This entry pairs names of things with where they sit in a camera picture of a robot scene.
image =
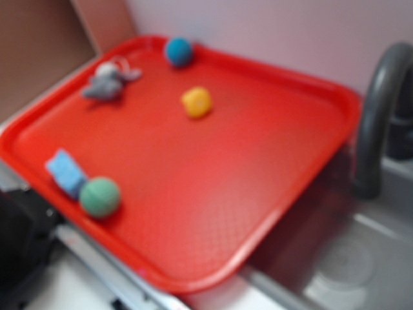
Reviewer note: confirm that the yellow plastic block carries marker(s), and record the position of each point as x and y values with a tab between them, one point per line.
197	102

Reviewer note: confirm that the gray curved faucet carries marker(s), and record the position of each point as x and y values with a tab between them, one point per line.
378	108

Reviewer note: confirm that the gray plush animal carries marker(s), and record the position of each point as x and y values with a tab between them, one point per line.
110	78

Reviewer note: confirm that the green ball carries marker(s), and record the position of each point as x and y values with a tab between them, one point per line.
100	197

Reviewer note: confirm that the gray toy sink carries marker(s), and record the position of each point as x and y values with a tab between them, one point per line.
332	250

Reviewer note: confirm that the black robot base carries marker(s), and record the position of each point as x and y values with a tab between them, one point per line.
27	225

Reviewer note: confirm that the brown cardboard panel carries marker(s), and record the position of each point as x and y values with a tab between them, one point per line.
41	43

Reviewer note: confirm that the red plastic tray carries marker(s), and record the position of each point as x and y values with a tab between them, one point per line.
198	195

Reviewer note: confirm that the blue ball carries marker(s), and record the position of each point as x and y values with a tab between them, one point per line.
179	52

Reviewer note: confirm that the light blue sponge block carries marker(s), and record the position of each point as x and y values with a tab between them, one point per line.
66	173

